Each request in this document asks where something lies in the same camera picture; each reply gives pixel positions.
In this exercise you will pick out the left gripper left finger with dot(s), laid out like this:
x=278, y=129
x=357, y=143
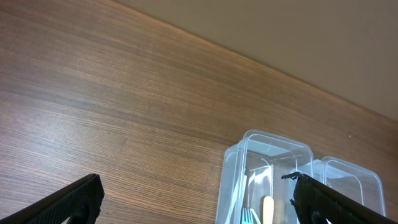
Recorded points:
x=79, y=202

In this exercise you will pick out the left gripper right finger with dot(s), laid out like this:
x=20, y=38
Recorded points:
x=316, y=203

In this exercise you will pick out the cream plastic fork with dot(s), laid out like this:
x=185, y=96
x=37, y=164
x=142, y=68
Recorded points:
x=267, y=210

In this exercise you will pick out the clear plastic container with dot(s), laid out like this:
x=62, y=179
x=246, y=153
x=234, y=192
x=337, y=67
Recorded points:
x=264, y=158
x=355, y=182

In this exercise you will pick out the pale blue plastic fork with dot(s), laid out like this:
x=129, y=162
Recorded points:
x=246, y=216

